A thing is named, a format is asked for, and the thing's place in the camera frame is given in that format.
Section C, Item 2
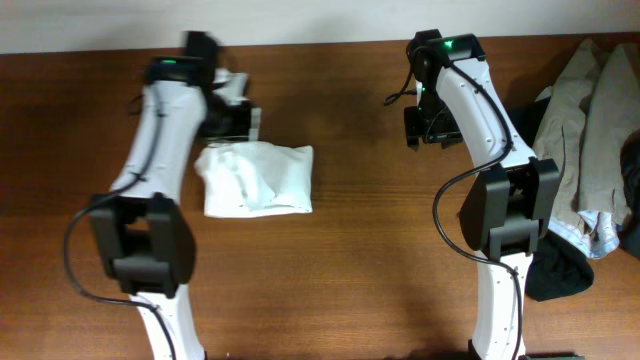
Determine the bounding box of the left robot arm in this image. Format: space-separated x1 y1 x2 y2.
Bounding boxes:
88 31 260 359

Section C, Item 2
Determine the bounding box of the dark navy garment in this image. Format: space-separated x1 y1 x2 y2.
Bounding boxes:
620 141 639 258

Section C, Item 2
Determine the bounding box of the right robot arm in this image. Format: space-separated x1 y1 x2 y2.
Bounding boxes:
404 29 560 359

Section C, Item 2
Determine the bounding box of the white t-shirt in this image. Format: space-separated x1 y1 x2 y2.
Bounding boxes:
195 141 314 218

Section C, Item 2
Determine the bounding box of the grey beige garment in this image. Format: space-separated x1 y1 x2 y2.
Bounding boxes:
534 39 639 227

